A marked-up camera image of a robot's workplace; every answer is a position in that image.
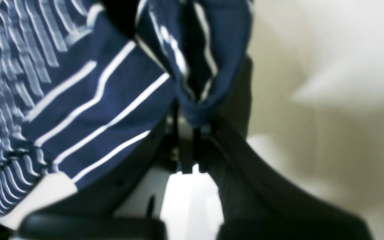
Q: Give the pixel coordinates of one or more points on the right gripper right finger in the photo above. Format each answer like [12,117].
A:
[258,203]

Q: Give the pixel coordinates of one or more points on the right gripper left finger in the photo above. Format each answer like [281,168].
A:
[126,203]

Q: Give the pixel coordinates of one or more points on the navy white striped t-shirt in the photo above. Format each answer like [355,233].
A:
[83,82]

